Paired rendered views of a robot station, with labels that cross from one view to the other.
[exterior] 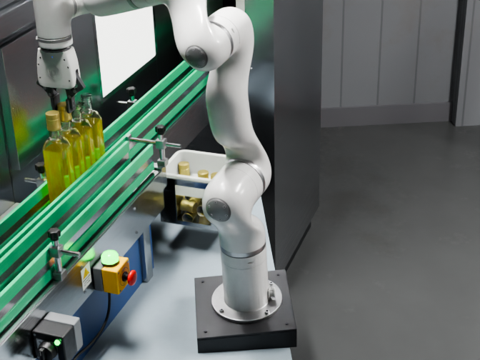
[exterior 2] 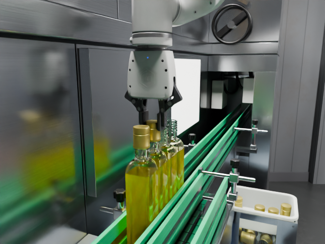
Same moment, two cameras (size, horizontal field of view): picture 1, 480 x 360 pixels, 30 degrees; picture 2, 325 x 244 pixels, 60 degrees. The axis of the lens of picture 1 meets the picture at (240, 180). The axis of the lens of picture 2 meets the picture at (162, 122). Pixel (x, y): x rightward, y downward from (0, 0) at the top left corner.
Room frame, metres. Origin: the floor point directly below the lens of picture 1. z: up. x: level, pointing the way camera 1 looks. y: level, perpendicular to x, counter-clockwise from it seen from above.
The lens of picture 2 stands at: (1.52, 0.40, 1.46)
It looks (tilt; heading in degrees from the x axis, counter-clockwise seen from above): 12 degrees down; 3
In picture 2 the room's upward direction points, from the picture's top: straight up
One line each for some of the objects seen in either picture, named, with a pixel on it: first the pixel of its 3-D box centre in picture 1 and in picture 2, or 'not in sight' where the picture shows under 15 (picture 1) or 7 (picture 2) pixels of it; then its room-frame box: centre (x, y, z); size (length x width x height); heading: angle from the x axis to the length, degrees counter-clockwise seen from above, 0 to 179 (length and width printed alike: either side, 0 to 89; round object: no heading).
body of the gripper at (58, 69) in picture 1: (58, 63); (152, 71); (2.14, 0.45, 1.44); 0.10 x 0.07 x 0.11; 71
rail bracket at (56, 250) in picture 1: (66, 256); not in sight; (1.75, 0.41, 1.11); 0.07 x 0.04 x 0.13; 70
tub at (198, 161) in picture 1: (202, 177); (259, 211); (2.40, 0.11, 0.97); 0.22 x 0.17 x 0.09; 70
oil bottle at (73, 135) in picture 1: (71, 164); (153, 193); (2.14, 0.45, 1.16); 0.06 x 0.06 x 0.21; 71
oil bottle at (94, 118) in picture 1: (91, 146); (171, 175); (2.25, 0.41, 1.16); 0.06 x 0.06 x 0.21; 70
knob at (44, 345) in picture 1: (45, 353); not in sight; (1.59, 0.44, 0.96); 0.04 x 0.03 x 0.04; 70
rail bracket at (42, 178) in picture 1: (36, 185); (112, 216); (2.11, 0.54, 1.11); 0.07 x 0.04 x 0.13; 70
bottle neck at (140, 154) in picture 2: (53, 128); (141, 146); (2.08, 0.47, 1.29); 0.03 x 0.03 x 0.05
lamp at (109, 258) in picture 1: (109, 257); not in sight; (1.90, 0.33, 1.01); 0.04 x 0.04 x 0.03
